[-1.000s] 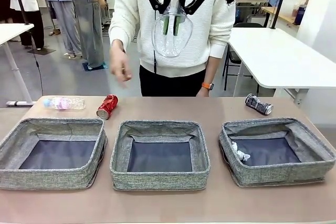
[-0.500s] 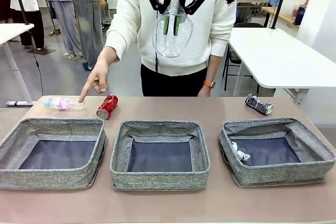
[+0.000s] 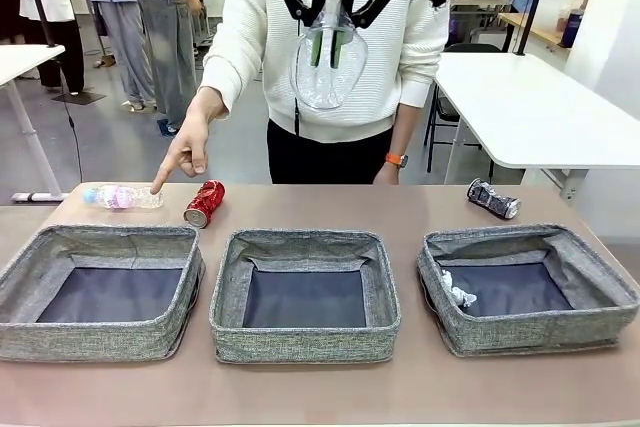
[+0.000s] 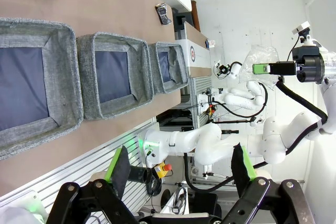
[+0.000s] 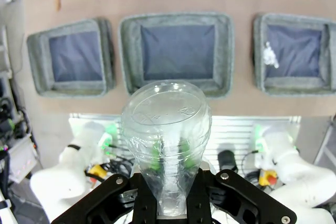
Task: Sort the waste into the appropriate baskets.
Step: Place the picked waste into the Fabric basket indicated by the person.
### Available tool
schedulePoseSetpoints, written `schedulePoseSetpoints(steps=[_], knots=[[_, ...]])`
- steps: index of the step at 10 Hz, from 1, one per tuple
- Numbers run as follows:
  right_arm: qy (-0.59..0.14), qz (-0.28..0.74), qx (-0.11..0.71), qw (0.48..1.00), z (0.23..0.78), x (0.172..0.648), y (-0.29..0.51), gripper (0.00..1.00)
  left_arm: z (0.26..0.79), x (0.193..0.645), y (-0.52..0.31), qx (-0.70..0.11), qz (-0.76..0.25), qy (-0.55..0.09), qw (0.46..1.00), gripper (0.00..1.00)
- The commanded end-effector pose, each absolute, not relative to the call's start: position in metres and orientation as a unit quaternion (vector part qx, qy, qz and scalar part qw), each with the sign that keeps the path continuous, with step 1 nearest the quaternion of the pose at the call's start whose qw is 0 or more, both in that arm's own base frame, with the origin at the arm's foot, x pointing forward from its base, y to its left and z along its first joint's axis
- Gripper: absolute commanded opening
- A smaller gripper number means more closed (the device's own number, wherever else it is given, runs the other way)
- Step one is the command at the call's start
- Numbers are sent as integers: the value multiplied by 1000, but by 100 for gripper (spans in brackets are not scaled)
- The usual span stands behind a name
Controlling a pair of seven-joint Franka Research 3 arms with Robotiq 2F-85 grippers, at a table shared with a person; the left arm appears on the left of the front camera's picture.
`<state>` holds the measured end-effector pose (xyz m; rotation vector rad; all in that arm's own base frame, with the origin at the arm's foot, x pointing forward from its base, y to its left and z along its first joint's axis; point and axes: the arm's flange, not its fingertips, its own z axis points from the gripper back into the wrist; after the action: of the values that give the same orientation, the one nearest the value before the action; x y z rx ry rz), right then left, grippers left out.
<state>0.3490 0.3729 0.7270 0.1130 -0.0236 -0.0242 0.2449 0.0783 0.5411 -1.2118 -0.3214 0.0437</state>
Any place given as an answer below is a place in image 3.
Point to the white table with leg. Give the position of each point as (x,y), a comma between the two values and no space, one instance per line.
(15,62)

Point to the person in white sweater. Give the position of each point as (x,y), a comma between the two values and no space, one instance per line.
(340,122)

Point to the crushed red can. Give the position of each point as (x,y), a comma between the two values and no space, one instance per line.
(205,202)

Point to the clear storage box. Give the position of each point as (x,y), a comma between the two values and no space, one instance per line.
(552,17)

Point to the crushed dark can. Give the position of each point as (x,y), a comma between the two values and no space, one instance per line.
(492,199)

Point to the dark blue bottle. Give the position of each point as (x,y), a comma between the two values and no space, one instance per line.
(573,29)

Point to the person in grey trousers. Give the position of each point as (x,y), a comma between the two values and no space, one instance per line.
(170,47)

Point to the clear bottle with pink label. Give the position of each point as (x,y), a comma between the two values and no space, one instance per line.
(117,197)

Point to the person's left forearm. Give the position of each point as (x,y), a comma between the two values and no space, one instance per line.
(415,87)

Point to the person's right hand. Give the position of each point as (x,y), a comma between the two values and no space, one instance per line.
(192,132)

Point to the large white table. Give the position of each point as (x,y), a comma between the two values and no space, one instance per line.
(525,107)

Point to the person's right forearm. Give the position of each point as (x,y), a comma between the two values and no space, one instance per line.
(230,62)

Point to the wooden top desk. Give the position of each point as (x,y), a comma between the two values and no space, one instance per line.
(530,27)

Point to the person in pale wide trousers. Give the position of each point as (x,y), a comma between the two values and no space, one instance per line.
(120,37)

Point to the person's left hand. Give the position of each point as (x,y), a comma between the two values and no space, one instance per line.
(387,174)

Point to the black tripod base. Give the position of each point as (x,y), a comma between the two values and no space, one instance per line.
(80,98)

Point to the person in white coat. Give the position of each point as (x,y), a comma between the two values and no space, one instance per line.
(50,2)

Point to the white tissue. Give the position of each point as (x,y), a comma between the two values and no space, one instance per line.
(457,292)

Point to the grey fabric basket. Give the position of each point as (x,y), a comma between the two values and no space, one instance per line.
(100,342)
(300,342)
(525,337)

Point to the clear plastic cup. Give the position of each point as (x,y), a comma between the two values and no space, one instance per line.
(330,87)

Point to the orange wrist watch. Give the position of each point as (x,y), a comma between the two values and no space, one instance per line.
(396,160)

